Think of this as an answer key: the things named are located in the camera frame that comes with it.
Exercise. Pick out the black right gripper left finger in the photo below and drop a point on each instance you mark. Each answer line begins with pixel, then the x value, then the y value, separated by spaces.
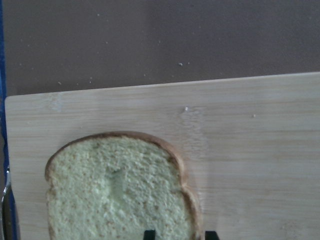
pixel 149 235

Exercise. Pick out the metal cutting board handle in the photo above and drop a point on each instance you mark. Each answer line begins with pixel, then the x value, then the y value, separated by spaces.
pixel 6 209

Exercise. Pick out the wooden cutting board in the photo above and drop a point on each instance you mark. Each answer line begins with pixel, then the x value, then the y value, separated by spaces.
pixel 251 147

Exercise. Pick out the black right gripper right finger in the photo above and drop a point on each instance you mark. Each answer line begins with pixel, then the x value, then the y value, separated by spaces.
pixel 211 235

